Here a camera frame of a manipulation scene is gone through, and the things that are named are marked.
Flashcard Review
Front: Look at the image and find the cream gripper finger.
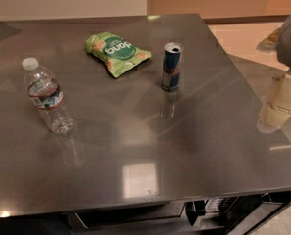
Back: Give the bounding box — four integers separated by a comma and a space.
263, 70, 291, 127

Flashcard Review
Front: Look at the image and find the blue silver redbull can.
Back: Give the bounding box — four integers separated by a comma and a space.
162, 42, 184, 91

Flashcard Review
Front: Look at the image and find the green snack bag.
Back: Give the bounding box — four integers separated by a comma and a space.
85, 32, 152, 78

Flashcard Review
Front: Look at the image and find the clear plastic water bottle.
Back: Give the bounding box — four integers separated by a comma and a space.
22, 57, 74, 135

